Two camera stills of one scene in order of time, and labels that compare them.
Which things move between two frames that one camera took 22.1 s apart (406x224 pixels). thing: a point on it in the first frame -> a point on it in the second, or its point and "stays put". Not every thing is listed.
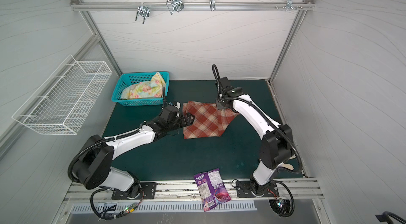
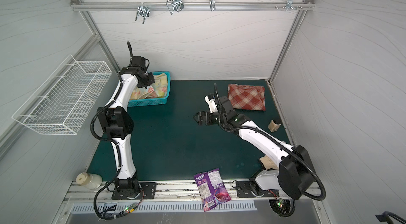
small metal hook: x=212 y=3 stays put
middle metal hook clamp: x=176 y=3 stays put
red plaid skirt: x=209 y=121 -> x=251 y=98
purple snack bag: x=212 y=188 stays put
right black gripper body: x=220 y=104 -> x=208 y=118
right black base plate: x=243 y=189 stays put
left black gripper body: x=176 y=124 -> x=148 y=79
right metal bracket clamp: x=289 y=4 stays put
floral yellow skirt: x=152 y=89 stays put
